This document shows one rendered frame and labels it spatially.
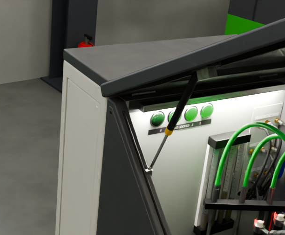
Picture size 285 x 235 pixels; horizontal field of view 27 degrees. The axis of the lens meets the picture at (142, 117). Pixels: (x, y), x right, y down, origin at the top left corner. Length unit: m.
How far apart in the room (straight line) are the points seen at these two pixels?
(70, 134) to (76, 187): 0.17
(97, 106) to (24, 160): 2.64
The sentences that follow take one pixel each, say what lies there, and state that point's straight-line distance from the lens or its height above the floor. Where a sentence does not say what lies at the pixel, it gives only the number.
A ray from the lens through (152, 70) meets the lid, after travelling 1.35.
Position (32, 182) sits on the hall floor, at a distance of 4.00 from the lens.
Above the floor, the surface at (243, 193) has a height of 1.14.
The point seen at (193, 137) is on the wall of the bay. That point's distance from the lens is 1.79.
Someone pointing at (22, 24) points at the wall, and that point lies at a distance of 5.52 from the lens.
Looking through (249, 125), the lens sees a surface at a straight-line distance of 1.65.
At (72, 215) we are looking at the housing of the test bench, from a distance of 1.94.
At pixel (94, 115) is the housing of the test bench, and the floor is 1.37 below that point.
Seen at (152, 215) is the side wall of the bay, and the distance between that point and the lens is 1.50.
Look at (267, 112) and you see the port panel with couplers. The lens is 1.96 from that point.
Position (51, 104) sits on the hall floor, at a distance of 5.18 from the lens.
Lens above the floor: 2.06
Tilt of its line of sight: 24 degrees down
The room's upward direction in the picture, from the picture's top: 6 degrees clockwise
